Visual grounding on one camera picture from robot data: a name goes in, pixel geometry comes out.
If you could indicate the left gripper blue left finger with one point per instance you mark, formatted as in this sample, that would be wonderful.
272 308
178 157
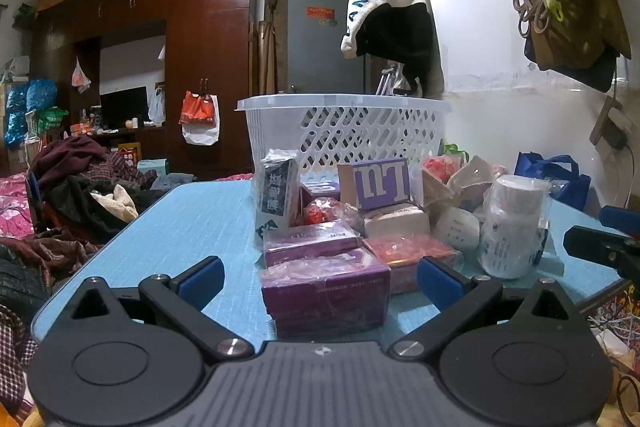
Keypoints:
178 303

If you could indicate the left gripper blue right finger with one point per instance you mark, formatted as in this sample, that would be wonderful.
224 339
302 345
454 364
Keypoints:
463 304

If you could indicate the red box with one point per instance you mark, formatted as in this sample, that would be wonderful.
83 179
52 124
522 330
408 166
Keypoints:
402 255

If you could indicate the dark blue white carton box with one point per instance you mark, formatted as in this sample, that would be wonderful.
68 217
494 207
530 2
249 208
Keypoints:
276 192

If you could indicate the white round packet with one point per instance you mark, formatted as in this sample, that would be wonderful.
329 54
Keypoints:
458 228

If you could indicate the blue shopping bag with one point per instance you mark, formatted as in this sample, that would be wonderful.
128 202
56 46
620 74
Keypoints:
568 184

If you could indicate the beige wrapped box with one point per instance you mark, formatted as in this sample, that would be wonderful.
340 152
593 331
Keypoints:
404 219

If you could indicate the white plastic pill bottle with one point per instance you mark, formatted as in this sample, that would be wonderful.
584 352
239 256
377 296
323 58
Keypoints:
509 236

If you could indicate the teal tissue box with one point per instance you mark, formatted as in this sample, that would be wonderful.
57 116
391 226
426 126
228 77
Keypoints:
160 166

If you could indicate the purple white letter box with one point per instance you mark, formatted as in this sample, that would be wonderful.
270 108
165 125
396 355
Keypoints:
373 184

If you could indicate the purple box behind front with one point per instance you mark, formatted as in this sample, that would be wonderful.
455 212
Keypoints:
308 241

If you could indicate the pile of dark clothes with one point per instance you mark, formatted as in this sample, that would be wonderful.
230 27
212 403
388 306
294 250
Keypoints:
74 184

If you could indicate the red and white hanging bag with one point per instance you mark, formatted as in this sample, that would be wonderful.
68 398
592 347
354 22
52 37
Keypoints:
199 119

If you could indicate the black television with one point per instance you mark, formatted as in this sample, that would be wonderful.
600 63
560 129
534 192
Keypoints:
120 106

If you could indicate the white plastic lattice basket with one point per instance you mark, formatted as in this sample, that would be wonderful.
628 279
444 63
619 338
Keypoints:
328 130

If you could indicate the blue plastic bags stack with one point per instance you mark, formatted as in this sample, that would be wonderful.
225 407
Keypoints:
22 98

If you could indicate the black hanging garment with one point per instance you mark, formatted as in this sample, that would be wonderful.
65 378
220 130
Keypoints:
406 36

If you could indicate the grey metal door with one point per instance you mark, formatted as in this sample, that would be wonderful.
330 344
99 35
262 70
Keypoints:
314 60

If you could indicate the white cap-like bag with lettering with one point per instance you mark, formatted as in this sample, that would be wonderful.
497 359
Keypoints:
380 1

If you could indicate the dark red wooden wardrobe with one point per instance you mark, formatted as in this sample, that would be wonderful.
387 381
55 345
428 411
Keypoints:
209 45

